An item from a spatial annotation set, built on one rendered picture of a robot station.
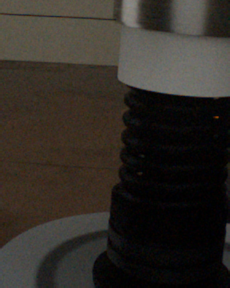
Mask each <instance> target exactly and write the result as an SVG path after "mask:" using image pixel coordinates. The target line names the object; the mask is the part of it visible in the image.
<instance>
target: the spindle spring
mask: <svg viewBox="0 0 230 288"><path fill-rule="evenodd" d="M126 86H127V87H128V88H130V89H132V90H129V91H128V92H127V93H126V94H125V95H124V104H126V106H127V107H128V108H129V110H126V111H125V112H124V113H123V115H122V121H123V123H124V125H125V126H126V128H125V129H124V130H123V131H122V132H121V141H122V142H123V143H124V144H125V145H124V146H123V147H122V148H121V151H120V153H119V156H120V159H121V161H122V163H123V164H121V165H120V167H119V168H118V177H119V179H120V180H122V181H123V183H124V184H126V186H123V187H121V188H120V189H119V191H118V194H119V195H120V196H121V198H123V199H124V200H126V201H128V202H131V203H132V204H135V205H137V206H141V207H144V208H146V209H150V210H156V211H161V212H165V211H167V212H176V213H191V212H197V211H201V210H207V209H209V208H212V207H214V206H215V205H217V204H218V203H220V202H221V201H222V199H223V198H224V195H225V192H226V186H225V181H226V180H227V178H228V166H227V164H228V163H229V160H230V149H229V148H228V146H229V145H230V96H229V97H218V98H219V99H217V100H215V99H213V100H212V101H207V102H182V101H168V100H160V99H154V98H150V97H149V95H150V94H154V95H160V96H167V97H180V98H203V97H196V96H188V95H179V94H166V93H161V92H156V91H151V90H144V89H141V88H137V87H135V86H129V85H127V84H126ZM148 115H152V116H157V117H164V118H211V120H210V121H205V122H166V121H160V120H153V119H149V118H148ZM216 116H217V117H218V118H214V117H216ZM146 134H148V135H152V136H157V137H163V138H207V137H209V138H208V140H205V141H199V142H168V141H161V140H156V139H151V138H146ZM215 135H217V136H218V137H216V136H215ZM140 154H149V155H152V156H158V157H165V158H202V157H206V156H207V158H205V159H204V160H200V161H192V162H173V161H163V160H156V159H152V158H146V157H142V156H140ZM137 172H143V173H146V174H153V175H157V176H164V177H174V178H187V177H190V176H198V175H203V174H204V177H203V178H194V179H185V180H183V181H176V180H164V179H158V178H150V177H147V176H144V175H141V174H138V173H137ZM131 188H132V189H134V190H138V191H140V192H144V193H146V194H155V195H159V194H160V195H168V196H189V195H197V194H202V195H200V196H198V197H196V198H183V199H179V198H157V197H148V196H144V195H142V194H138V193H137V192H135V191H133V190H132V189H131ZM208 191H209V192H208ZM204 192H208V193H206V194H203V193H204Z"/></svg>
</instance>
